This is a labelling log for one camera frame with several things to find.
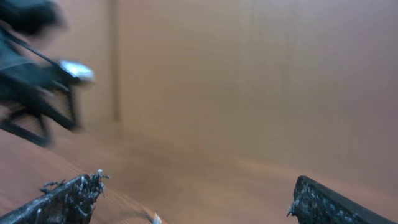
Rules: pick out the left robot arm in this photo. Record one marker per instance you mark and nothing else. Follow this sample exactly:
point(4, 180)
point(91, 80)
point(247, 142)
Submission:
point(23, 22)

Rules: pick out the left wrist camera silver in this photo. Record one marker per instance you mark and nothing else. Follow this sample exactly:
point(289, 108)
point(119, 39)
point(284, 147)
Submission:
point(80, 72)

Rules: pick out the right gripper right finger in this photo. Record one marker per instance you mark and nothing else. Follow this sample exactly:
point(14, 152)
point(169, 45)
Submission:
point(314, 203)

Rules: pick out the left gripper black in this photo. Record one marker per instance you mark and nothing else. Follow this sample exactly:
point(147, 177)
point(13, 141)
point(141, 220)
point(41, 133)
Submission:
point(49, 86)

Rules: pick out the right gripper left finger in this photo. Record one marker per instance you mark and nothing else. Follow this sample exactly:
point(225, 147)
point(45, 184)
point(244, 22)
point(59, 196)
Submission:
point(66, 202)

